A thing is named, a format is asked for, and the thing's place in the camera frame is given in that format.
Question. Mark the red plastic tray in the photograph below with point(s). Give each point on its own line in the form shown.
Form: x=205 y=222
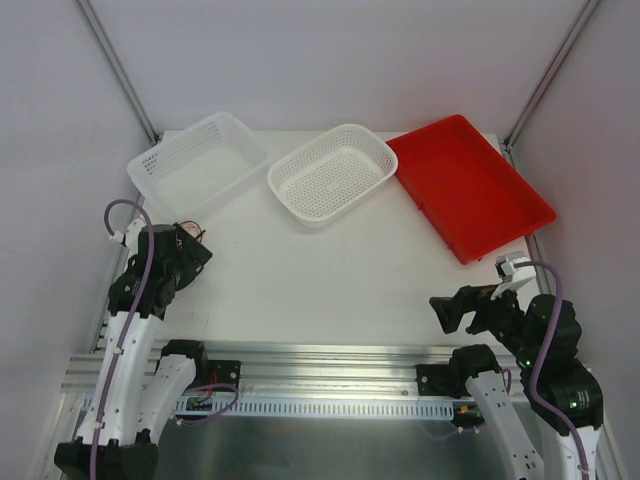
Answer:
x=474 y=199

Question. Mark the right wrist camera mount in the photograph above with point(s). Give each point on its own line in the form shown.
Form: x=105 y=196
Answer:
x=514 y=271

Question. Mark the right aluminium frame post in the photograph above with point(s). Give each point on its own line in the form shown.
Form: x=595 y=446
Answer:
x=567 y=45

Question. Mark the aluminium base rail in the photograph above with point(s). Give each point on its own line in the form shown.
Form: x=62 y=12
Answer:
x=328 y=371

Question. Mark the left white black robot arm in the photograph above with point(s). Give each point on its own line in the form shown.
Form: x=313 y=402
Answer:
x=120 y=433

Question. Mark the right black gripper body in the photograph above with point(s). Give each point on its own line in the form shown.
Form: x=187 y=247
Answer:
x=473 y=310

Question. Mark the white slotted cable duct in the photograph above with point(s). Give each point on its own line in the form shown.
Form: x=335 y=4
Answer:
x=405 y=409

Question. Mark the left aluminium frame post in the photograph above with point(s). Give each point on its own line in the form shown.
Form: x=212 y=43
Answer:
x=105 y=46

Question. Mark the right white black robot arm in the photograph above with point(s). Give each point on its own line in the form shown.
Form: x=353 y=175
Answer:
x=565 y=397

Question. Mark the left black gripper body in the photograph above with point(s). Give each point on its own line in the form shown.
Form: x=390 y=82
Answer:
x=191 y=254

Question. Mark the aluminium frame post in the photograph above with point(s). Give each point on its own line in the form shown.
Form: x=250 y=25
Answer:
x=105 y=46
x=567 y=45

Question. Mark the translucent white rectangular basket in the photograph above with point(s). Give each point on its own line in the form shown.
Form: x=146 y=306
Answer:
x=196 y=171

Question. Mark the white perforated oval basket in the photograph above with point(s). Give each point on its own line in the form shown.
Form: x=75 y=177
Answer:
x=332 y=174

